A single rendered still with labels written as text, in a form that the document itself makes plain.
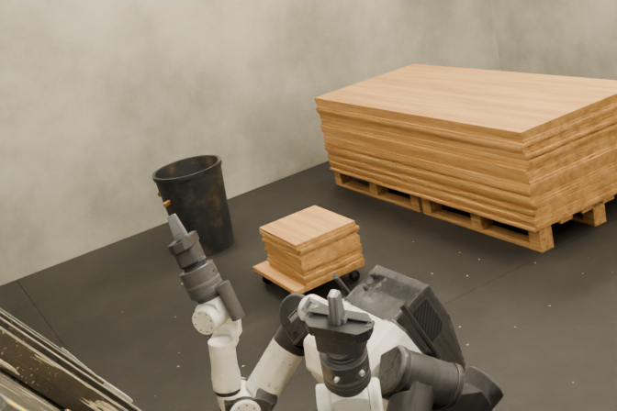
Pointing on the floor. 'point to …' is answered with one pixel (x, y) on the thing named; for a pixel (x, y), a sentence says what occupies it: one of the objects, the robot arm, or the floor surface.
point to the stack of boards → (478, 146)
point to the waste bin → (197, 199)
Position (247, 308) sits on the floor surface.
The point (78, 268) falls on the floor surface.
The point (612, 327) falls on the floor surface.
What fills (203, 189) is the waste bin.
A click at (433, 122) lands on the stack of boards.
